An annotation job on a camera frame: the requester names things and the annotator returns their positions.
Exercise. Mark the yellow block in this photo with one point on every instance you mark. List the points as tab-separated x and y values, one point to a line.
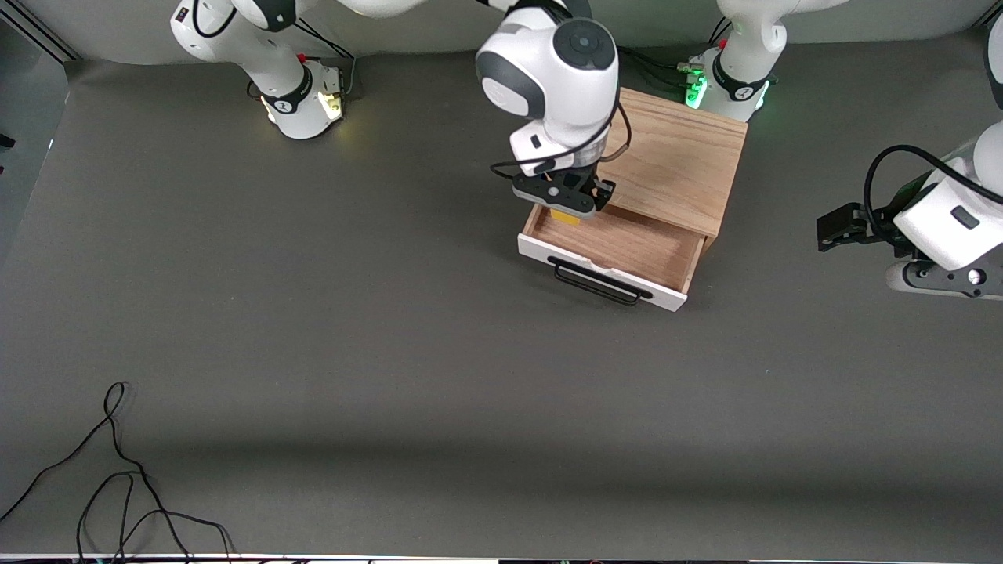
566	217

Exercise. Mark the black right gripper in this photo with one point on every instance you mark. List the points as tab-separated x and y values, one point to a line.
589	177

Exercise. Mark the wooden drawer cabinet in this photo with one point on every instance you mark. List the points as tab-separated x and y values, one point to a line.
682	157

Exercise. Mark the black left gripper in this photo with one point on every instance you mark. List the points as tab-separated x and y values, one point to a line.
879	225

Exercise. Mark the dark frame rail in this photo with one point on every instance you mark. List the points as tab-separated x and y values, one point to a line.
47	37
991	22

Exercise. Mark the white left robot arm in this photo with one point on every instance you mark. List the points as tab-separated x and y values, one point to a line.
952	227

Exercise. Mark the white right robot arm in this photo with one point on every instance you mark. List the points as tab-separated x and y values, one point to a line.
548	78

